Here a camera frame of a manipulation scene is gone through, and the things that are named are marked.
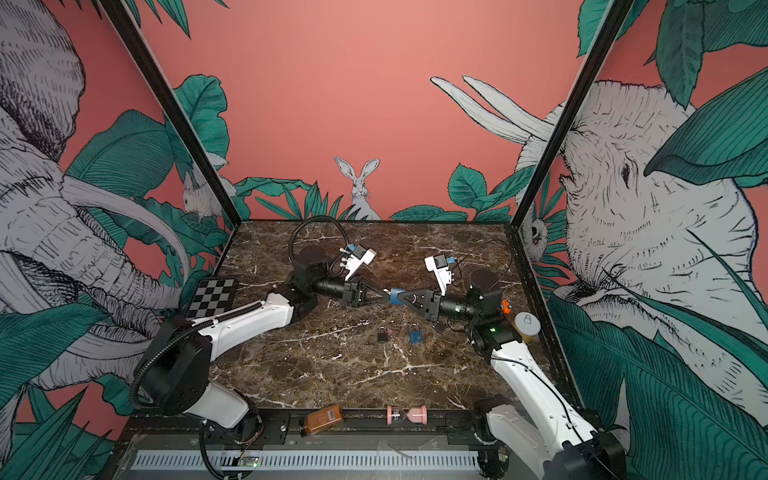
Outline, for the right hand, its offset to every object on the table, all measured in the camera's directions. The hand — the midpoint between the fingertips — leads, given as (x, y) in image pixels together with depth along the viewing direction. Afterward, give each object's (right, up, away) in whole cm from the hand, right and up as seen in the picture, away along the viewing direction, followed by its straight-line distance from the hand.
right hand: (400, 299), depth 66 cm
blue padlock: (-1, +1, +1) cm, 2 cm away
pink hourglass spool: (+4, -31, +8) cm, 32 cm away
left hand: (-3, 0, 0) cm, 3 cm away
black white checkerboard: (-61, -4, +29) cm, 67 cm away
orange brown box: (-19, -30, +6) cm, 36 cm away
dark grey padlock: (-5, -16, +24) cm, 29 cm away
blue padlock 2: (+5, -15, +24) cm, 29 cm away
